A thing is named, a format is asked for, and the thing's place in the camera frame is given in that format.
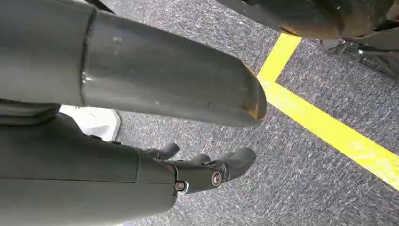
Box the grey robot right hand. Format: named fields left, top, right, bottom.
left=0, top=0, right=268, bottom=226

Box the white plastic panel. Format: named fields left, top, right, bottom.
left=59, top=105, right=121, bottom=142

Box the ribbed grey right arm sleeve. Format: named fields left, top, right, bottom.
left=0, top=99, right=62, bottom=126

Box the yellow floor tape outline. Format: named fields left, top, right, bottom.
left=256, top=32, right=399, bottom=192

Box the black robot foot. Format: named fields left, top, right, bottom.
left=215, top=0, right=399, bottom=79

